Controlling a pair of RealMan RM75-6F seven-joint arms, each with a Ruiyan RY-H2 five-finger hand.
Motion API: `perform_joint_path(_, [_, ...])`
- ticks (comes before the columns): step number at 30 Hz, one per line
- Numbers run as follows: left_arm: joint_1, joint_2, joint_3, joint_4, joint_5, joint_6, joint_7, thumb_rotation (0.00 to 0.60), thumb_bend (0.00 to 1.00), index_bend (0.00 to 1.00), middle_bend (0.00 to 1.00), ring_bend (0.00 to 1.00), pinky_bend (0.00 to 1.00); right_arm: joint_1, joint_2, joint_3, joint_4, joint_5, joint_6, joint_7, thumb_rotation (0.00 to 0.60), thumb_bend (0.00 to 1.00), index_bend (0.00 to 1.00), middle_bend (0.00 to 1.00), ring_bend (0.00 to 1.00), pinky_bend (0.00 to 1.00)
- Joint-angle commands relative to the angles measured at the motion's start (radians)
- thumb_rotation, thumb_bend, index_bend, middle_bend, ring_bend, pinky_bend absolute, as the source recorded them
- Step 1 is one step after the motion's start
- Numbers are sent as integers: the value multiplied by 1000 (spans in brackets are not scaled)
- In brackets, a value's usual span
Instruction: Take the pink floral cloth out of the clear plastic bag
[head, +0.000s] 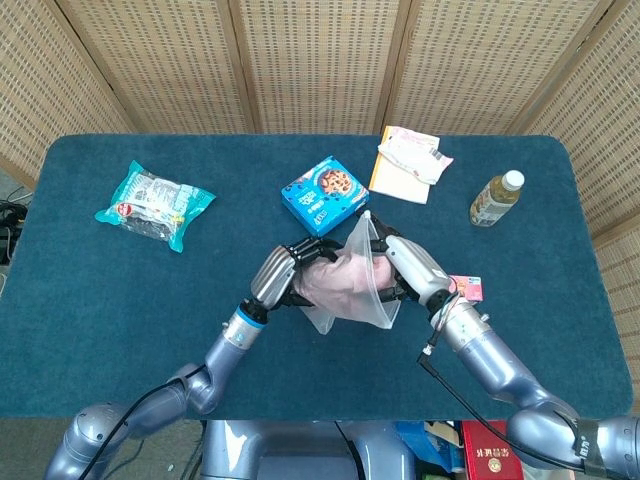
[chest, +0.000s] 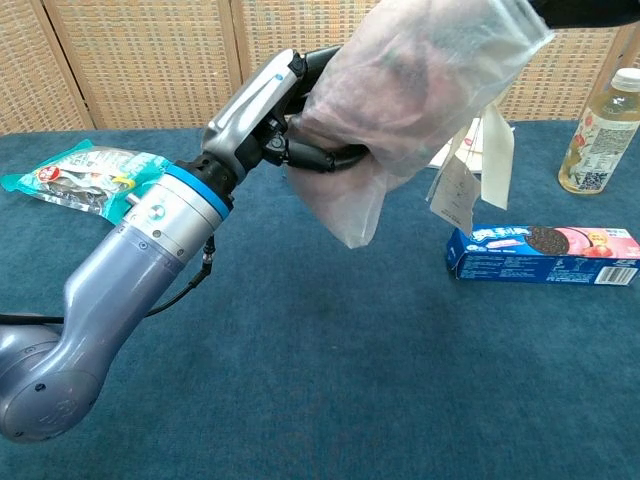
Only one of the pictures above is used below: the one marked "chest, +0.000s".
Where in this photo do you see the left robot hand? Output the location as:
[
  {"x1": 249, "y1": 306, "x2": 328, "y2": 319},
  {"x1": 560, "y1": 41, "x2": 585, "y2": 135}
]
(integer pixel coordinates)
[{"x1": 202, "y1": 45, "x2": 370, "y2": 184}]

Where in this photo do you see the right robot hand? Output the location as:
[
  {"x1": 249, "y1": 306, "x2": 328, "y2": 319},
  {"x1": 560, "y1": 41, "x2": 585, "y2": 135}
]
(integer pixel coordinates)
[{"x1": 530, "y1": 0, "x2": 640, "y2": 30}]

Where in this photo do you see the green snack packet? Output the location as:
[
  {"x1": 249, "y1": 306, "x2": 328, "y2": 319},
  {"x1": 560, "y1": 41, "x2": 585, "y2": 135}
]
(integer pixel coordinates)
[{"x1": 0, "y1": 139, "x2": 175, "y2": 224}]

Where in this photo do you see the woven bamboo folding screen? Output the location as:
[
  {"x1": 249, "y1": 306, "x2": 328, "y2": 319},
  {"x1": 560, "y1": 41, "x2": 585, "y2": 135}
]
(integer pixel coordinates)
[{"x1": 0, "y1": 0, "x2": 640, "y2": 137}]

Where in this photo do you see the tea bottle white cap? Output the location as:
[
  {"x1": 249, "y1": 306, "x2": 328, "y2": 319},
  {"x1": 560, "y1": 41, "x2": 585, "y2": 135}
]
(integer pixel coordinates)
[{"x1": 557, "y1": 67, "x2": 640, "y2": 197}]

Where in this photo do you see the cream paper envelope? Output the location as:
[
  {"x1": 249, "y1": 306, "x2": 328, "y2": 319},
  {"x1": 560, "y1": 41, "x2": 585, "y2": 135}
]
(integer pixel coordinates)
[{"x1": 429, "y1": 117, "x2": 517, "y2": 175}]

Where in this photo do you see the white hang tag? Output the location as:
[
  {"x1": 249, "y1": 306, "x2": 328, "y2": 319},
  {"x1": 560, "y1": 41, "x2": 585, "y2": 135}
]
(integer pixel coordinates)
[{"x1": 425, "y1": 153, "x2": 480, "y2": 236}]

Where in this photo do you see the blue pink Oreo box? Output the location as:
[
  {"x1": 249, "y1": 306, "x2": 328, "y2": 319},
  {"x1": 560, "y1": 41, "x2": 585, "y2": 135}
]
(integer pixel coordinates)
[{"x1": 445, "y1": 224, "x2": 640, "y2": 288}]

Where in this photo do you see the blue carpet table cover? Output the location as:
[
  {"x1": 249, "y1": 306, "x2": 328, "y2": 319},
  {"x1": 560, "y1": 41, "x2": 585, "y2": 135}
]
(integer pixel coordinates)
[{"x1": 0, "y1": 118, "x2": 640, "y2": 480}]

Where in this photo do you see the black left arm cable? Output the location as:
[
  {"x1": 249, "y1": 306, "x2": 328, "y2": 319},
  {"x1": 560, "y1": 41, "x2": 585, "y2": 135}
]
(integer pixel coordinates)
[{"x1": 0, "y1": 233, "x2": 217, "y2": 325}]

